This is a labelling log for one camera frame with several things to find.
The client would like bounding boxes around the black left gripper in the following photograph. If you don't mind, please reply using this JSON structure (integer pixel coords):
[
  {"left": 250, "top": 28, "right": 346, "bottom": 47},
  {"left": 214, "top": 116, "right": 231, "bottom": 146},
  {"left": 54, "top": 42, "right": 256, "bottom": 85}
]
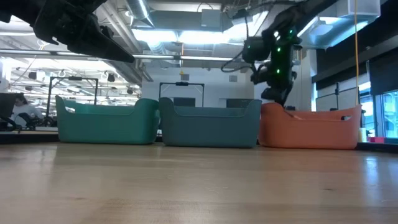
[{"left": 32, "top": 0, "right": 136, "bottom": 63}]

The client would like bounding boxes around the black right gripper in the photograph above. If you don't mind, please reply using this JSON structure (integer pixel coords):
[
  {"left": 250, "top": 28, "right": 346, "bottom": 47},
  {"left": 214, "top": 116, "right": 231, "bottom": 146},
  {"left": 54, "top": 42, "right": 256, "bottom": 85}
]
[{"left": 242, "top": 27, "right": 302, "bottom": 107}]

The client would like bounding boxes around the orange plastic bin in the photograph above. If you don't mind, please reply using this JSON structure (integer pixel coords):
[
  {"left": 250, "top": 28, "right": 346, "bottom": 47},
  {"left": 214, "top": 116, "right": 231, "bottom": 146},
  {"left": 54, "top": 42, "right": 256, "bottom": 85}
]
[{"left": 257, "top": 101, "right": 363, "bottom": 150}]

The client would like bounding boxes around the black tripod stand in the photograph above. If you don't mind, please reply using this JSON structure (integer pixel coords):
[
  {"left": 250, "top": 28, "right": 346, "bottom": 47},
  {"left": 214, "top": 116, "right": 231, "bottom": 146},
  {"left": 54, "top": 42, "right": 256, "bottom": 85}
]
[{"left": 329, "top": 82, "right": 341, "bottom": 111}]

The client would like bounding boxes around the teal plastic bin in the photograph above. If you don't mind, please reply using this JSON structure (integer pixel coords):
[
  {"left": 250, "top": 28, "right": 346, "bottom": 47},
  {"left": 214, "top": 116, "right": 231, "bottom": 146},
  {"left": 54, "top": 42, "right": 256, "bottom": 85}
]
[{"left": 55, "top": 95, "right": 161, "bottom": 146}]

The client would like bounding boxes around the blue-grey plastic bin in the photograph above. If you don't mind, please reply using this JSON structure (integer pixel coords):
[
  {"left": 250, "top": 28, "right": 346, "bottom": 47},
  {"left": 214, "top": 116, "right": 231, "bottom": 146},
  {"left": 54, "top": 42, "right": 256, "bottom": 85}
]
[{"left": 158, "top": 96, "right": 262, "bottom": 149}]

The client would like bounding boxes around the person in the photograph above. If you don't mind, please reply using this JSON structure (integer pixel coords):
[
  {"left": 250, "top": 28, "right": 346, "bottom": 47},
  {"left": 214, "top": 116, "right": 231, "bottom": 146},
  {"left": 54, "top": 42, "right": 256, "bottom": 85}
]
[{"left": 11, "top": 93, "right": 44, "bottom": 130}]

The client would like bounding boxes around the grey ceiling box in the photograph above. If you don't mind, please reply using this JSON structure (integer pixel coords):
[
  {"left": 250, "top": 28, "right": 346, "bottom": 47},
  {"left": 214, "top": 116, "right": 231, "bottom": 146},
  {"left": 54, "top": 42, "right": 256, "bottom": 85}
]
[{"left": 201, "top": 8, "right": 222, "bottom": 28}]

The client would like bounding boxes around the black computer monitor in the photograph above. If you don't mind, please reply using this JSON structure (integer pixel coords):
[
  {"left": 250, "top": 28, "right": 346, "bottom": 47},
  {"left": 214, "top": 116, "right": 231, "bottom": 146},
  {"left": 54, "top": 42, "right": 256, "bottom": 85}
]
[{"left": 0, "top": 92, "right": 20, "bottom": 124}]

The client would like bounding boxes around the black gantry frame with camera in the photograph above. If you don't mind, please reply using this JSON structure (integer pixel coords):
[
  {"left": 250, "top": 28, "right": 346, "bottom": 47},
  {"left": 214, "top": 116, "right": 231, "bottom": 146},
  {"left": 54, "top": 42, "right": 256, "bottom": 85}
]
[
  {"left": 46, "top": 76, "right": 100, "bottom": 127},
  {"left": 159, "top": 82, "right": 205, "bottom": 108}
]

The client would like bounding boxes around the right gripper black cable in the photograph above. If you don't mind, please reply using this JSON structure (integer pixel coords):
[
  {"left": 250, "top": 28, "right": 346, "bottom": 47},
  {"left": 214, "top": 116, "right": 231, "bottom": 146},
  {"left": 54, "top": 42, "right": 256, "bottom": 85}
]
[{"left": 221, "top": 14, "right": 259, "bottom": 74}]

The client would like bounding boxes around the yellow cable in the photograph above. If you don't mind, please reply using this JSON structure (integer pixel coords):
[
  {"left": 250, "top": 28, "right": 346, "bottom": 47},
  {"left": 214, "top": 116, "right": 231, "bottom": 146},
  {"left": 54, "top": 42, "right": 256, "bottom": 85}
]
[{"left": 353, "top": 0, "right": 359, "bottom": 106}]

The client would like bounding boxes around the black metal table frame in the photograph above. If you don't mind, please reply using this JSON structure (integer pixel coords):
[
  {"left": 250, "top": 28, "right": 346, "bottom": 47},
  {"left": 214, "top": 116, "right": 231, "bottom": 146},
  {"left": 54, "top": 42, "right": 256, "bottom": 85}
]
[{"left": 0, "top": 130, "right": 398, "bottom": 153}]

